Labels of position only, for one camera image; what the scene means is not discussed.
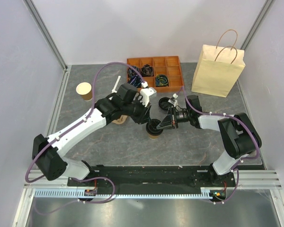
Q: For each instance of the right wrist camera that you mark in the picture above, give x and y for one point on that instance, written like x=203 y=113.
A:
x=173 y=100

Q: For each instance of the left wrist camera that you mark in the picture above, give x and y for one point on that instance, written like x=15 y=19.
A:
x=147 y=94

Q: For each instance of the white wrapped straw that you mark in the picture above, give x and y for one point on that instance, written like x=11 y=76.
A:
x=114 y=90

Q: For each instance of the brown paper cup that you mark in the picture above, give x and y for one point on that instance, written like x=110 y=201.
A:
x=84 y=89
x=153 y=136

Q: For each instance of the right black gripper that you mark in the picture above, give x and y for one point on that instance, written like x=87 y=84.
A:
x=170 y=121

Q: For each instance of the blue striped item in tray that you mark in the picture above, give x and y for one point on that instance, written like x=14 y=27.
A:
x=135 y=81

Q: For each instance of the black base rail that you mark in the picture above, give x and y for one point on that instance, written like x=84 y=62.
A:
x=128 y=178

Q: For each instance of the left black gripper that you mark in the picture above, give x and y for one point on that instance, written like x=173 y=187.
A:
x=144 y=116

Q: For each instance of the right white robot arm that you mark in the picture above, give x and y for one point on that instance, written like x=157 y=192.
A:
x=238 y=134

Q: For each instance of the orange compartment tray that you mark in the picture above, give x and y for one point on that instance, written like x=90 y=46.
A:
x=167 y=65

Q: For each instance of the kraft paper bag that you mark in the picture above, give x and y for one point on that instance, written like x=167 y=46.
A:
x=218 y=69

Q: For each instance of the black cup lid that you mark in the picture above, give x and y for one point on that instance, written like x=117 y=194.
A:
x=151 y=129
x=164 y=103

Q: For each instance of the dark item in tray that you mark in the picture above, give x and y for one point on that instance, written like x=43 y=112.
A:
x=131 y=71

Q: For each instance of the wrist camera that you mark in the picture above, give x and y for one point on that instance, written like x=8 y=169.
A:
x=173 y=100
x=147 y=94

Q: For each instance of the grey cable duct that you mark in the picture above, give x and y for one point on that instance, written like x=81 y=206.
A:
x=85 y=194

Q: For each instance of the blue yellow item in tray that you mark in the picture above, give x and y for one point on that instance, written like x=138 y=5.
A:
x=161 y=80

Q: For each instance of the cardboard cup carrier tray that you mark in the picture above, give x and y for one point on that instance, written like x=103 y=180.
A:
x=120 y=120

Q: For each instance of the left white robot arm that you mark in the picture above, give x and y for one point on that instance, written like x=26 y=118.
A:
x=49 y=153

